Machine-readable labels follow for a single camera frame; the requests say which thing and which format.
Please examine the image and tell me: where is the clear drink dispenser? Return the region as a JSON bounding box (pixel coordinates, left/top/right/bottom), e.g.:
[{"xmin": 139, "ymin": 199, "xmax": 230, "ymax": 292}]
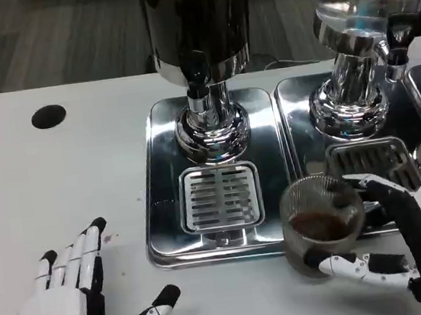
[{"xmin": 295, "ymin": 0, "xmax": 421, "ymax": 147}]

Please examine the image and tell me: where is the black tap of dark dispenser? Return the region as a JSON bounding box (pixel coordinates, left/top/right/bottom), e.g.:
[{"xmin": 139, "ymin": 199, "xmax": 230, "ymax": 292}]
[{"xmin": 180, "ymin": 46, "xmax": 216, "ymax": 115}]

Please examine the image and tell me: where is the clear ribbed glass cup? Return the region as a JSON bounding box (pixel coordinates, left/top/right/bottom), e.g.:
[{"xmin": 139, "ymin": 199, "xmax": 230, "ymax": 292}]
[{"xmin": 275, "ymin": 169, "xmax": 374, "ymax": 284}]

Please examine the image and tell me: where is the thin white cable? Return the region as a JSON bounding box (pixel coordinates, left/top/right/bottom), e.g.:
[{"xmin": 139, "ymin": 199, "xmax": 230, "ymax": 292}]
[{"xmin": 262, "ymin": 50, "xmax": 323, "ymax": 72}]

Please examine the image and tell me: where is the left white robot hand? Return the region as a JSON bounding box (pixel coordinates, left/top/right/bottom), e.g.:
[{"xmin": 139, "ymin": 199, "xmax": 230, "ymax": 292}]
[{"xmin": 3, "ymin": 207, "xmax": 185, "ymax": 315}]

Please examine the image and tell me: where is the black tap of clear dispenser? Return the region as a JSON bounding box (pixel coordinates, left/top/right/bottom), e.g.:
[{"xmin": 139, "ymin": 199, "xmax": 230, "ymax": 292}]
[{"xmin": 371, "ymin": 11, "xmax": 421, "ymax": 84}]

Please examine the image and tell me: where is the black round counter grommet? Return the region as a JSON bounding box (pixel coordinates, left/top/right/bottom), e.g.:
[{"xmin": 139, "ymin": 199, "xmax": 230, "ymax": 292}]
[{"xmin": 29, "ymin": 102, "xmax": 69, "ymax": 132}]

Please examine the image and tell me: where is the dark drink dispenser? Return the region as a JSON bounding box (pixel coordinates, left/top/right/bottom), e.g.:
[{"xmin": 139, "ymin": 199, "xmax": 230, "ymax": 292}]
[{"xmin": 139, "ymin": 0, "xmax": 271, "ymax": 172}]

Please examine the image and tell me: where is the steel drip grid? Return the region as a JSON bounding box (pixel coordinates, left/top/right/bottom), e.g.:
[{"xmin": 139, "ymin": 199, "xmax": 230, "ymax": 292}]
[
  {"xmin": 174, "ymin": 159, "xmax": 265, "ymax": 235},
  {"xmin": 323, "ymin": 132, "xmax": 421, "ymax": 200}
]

